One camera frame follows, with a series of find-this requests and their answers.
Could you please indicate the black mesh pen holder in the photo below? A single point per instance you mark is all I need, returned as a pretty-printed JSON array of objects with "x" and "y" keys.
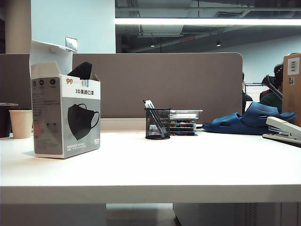
[{"x": 157, "y": 124}]

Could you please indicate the white grey stapler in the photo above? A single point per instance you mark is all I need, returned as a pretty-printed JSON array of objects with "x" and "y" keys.
[{"x": 282, "y": 130}]

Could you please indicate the white pens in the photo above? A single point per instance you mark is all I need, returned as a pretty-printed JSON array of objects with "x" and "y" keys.
[{"x": 156, "y": 113}]

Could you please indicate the small round ceiling lamp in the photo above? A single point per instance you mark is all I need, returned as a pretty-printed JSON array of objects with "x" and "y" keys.
[{"x": 218, "y": 43}]

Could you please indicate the black pen with white cap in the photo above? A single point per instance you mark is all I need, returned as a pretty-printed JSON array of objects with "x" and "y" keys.
[{"x": 151, "y": 110}]

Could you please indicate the colourful flat box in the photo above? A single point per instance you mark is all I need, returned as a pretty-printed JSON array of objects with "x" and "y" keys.
[
  {"x": 183, "y": 126},
  {"x": 183, "y": 121},
  {"x": 183, "y": 132}
]

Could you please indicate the person in green shirt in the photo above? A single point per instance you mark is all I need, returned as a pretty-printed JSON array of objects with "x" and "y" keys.
[{"x": 272, "y": 99}]

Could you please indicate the dark cup with foil lid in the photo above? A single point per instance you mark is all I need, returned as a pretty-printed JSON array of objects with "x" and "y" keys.
[{"x": 4, "y": 120}]

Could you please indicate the grey black chair headrest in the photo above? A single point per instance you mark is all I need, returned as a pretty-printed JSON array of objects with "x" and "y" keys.
[{"x": 272, "y": 86}]

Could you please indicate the dark-haired person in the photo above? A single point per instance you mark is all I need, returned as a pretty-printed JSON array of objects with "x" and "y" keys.
[{"x": 244, "y": 94}]

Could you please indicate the clear plastic tray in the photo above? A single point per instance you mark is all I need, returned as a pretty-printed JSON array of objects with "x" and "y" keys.
[{"x": 185, "y": 114}]

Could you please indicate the long ceiling light strip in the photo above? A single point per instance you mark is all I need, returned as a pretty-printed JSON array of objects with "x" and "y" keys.
[{"x": 207, "y": 21}]

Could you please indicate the brown desk partition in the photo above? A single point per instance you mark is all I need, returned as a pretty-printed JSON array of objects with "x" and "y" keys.
[{"x": 176, "y": 82}]

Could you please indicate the blue rubber slipper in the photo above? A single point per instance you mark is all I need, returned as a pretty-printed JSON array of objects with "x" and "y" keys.
[{"x": 247, "y": 120}]

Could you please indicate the brown cardboard box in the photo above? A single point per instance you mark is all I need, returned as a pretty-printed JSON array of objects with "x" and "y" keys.
[{"x": 291, "y": 87}]

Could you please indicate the red LED ceiling sign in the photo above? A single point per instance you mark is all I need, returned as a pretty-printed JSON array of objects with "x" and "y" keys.
[{"x": 187, "y": 39}]

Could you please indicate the silver wall sign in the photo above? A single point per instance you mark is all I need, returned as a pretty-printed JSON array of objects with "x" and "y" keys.
[{"x": 71, "y": 43}]

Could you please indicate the black face mask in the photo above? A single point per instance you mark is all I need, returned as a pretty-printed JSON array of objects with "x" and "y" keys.
[{"x": 82, "y": 70}]

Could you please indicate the white grey mask box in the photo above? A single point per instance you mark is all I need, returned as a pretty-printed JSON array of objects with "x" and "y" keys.
[{"x": 77, "y": 122}]

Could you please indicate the beige paper cup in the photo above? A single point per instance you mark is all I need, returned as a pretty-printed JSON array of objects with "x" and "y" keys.
[{"x": 20, "y": 123}]

